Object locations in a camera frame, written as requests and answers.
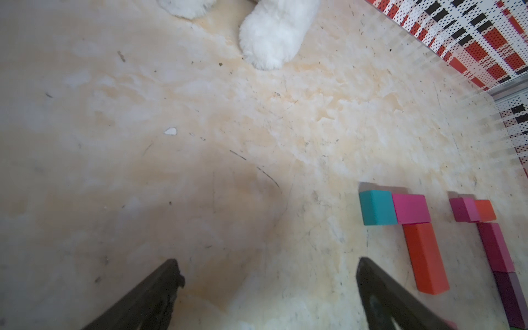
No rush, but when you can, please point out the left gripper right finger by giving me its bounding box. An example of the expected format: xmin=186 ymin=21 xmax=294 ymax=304
xmin=356 ymin=257 xmax=452 ymax=330

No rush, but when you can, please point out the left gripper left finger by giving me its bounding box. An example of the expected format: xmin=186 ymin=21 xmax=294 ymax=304
xmin=84 ymin=258 xmax=185 ymax=329

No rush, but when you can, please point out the red long block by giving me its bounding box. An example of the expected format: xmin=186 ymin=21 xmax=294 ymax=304
xmin=403 ymin=223 xmax=450 ymax=295

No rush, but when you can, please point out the teal cube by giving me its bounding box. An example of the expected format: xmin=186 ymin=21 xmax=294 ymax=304
xmin=359 ymin=190 xmax=398 ymax=226

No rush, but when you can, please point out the magenta long block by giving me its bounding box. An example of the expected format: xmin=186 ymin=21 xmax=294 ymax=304
xmin=392 ymin=194 xmax=431 ymax=225

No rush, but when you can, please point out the small magenta cube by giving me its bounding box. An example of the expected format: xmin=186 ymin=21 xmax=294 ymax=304
xmin=449 ymin=197 xmax=481 ymax=223

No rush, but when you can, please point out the purple block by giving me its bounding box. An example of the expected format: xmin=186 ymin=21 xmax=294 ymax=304
xmin=493 ymin=272 xmax=527 ymax=329

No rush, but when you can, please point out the pink block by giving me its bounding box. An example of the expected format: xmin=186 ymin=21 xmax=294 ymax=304
xmin=477 ymin=222 xmax=515 ymax=273

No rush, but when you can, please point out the husky plush toy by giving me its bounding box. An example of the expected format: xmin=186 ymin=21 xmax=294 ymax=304
xmin=156 ymin=0 xmax=321 ymax=71

